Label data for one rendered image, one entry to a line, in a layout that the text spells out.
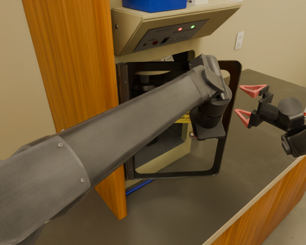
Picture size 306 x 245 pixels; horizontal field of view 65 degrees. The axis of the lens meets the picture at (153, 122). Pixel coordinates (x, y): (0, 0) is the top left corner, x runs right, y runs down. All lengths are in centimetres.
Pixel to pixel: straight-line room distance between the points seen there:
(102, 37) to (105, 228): 54
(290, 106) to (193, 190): 40
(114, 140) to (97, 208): 61
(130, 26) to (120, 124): 31
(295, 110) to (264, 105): 12
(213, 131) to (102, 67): 29
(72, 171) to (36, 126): 94
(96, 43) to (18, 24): 52
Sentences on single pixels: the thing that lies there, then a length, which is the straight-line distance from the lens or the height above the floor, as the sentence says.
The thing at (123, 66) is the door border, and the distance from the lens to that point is 60.
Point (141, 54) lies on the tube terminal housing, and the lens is 65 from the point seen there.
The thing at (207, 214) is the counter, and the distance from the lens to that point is 82.
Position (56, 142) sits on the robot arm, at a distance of 16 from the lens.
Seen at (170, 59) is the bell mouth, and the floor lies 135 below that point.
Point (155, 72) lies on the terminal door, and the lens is 61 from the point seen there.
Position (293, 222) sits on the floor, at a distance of 219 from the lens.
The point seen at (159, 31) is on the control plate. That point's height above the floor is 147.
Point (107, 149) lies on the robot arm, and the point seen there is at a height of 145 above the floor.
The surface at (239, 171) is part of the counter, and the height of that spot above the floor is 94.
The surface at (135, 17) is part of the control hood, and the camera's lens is 50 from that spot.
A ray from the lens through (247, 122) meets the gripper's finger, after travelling 86.
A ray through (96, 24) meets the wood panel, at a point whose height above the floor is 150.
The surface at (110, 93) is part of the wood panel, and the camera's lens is 52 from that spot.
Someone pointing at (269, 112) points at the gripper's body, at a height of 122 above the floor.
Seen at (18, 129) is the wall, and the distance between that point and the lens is 108.
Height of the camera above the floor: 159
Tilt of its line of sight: 33 degrees down
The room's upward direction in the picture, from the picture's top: straight up
